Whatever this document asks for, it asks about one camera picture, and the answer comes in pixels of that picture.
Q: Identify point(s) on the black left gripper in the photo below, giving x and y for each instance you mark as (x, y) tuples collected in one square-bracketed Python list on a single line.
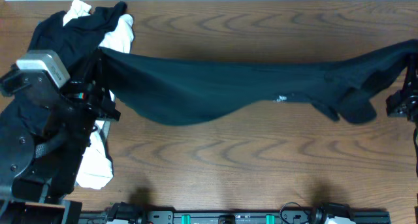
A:
[(81, 94)]

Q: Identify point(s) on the black t-shirt with logo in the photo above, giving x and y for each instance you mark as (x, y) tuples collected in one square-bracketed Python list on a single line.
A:
[(186, 92)]

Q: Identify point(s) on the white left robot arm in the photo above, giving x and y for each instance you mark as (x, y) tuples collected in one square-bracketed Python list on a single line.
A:
[(39, 167)]

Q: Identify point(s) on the white t-shirt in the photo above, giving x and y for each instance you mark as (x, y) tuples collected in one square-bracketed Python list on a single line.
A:
[(96, 167)]

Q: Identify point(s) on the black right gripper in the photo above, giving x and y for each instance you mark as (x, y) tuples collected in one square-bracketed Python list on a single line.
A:
[(404, 104)]

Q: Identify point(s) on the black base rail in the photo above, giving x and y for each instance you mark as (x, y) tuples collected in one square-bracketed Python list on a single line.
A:
[(289, 213)]

